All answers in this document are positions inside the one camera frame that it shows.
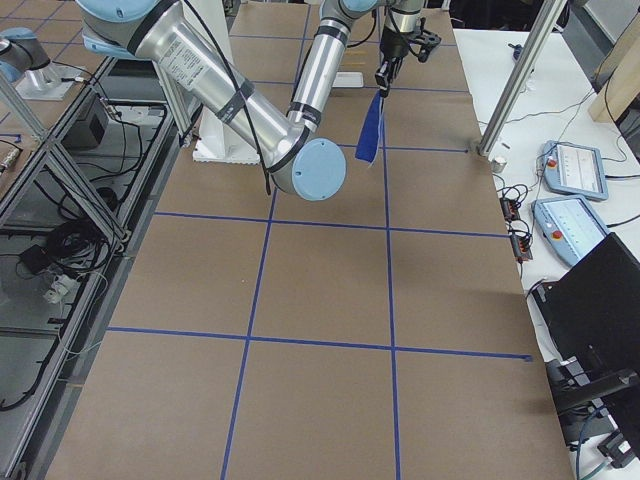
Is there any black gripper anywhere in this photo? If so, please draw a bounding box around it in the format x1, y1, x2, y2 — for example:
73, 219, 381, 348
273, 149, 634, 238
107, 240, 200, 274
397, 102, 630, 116
375, 30, 409, 98

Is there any blue microfibre towel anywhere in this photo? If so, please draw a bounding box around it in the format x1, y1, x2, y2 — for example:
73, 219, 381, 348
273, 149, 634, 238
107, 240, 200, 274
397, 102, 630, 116
355, 92, 384, 164

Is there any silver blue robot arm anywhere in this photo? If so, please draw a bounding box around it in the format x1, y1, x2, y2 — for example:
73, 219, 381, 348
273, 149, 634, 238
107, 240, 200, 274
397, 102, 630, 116
78, 1, 425, 201

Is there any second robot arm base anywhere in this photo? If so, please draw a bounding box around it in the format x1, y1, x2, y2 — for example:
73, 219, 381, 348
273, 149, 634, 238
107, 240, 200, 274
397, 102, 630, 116
1, 27, 73, 101

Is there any white towel rack base tray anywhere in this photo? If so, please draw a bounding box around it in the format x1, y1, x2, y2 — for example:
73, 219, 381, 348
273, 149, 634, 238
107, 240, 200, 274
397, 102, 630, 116
333, 71, 364, 89

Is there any small metal cylinder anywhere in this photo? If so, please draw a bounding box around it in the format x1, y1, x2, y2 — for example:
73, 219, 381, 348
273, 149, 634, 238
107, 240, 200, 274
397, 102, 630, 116
491, 156, 507, 174

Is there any far teach pendant tablet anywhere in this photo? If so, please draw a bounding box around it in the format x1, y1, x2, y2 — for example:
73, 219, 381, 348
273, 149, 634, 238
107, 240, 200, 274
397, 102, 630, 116
540, 140, 609, 201

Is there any teach pendant tablet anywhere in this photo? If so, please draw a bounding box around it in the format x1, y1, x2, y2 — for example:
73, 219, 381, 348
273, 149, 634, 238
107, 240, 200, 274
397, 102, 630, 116
540, 140, 609, 201
532, 194, 610, 267

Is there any near teach pendant tablet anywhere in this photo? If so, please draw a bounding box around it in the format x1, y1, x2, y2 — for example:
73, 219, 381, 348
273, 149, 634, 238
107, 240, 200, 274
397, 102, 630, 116
532, 194, 610, 267

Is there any black monitor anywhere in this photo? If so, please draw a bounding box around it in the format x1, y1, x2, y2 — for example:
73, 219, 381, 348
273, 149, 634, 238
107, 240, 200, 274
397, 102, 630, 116
533, 233, 639, 423

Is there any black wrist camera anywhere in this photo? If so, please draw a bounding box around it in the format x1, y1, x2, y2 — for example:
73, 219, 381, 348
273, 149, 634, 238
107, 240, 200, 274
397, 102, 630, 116
410, 29, 442, 63

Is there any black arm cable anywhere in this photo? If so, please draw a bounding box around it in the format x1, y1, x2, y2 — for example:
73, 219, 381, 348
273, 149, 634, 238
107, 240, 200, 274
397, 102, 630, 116
179, 0, 274, 197

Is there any aluminium frame post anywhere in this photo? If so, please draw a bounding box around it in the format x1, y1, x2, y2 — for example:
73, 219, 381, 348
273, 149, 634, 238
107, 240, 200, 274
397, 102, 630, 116
476, 0, 567, 157

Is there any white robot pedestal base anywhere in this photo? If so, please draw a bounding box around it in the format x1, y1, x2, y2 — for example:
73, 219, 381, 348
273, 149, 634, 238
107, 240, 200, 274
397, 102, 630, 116
160, 1, 259, 164

